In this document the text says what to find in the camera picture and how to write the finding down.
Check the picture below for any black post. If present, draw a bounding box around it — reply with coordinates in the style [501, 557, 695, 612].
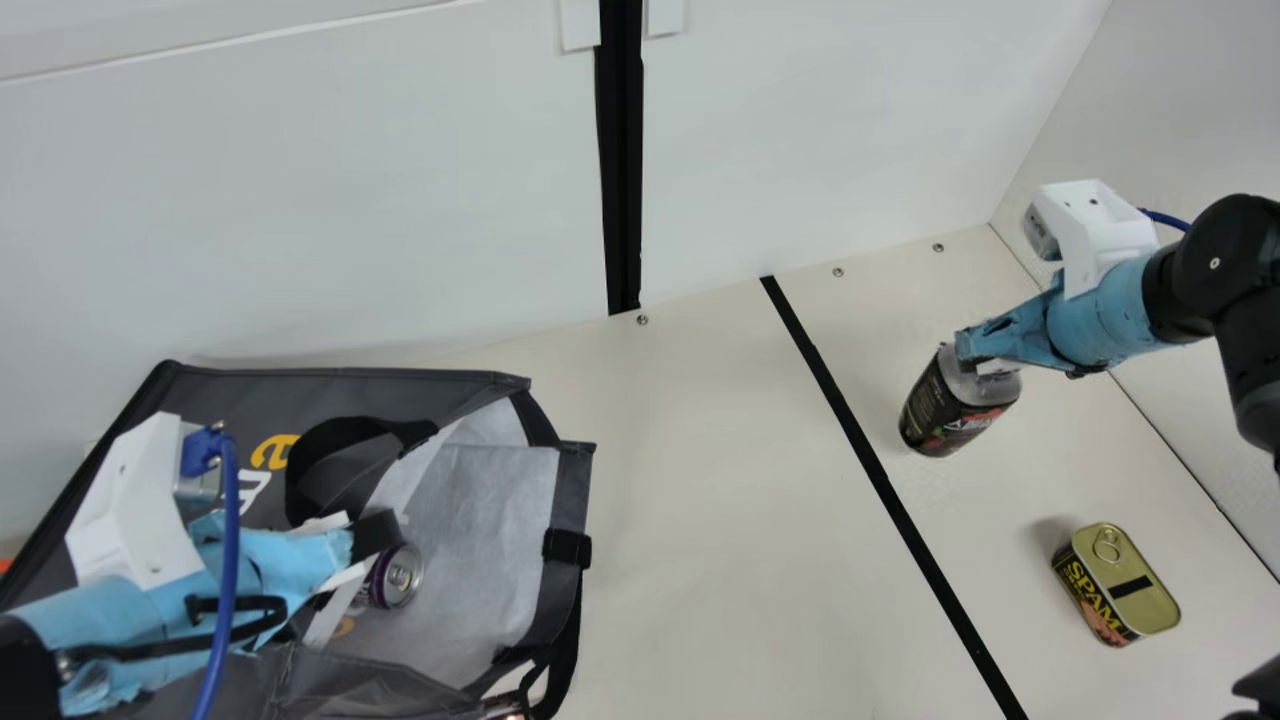
[594, 0, 645, 317]

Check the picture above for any purple can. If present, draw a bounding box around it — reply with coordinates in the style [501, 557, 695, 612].
[364, 542, 426, 611]

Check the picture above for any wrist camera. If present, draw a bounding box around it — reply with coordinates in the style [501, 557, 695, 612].
[1022, 179, 1162, 301]
[64, 411, 227, 592]

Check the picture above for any black strip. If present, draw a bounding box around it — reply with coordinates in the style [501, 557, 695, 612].
[759, 275, 1031, 720]

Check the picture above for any dark coffee bottle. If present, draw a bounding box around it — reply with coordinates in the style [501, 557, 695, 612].
[898, 342, 1023, 459]

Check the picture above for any rectangular gold tin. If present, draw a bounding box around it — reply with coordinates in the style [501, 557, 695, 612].
[1050, 521, 1182, 649]

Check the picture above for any dark grey bag with straps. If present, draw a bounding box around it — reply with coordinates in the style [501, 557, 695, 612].
[0, 360, 598, 720]

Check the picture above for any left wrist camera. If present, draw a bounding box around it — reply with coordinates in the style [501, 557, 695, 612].
[64, 411, 227, 592]

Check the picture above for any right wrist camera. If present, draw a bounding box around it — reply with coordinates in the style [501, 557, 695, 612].
[1022, 179, 1162, 301]

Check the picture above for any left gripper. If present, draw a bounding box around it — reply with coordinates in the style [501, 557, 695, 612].
[5, 508, 407, 717]

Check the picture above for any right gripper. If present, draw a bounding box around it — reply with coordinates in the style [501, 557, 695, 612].
[952, 257, 1177, 380]

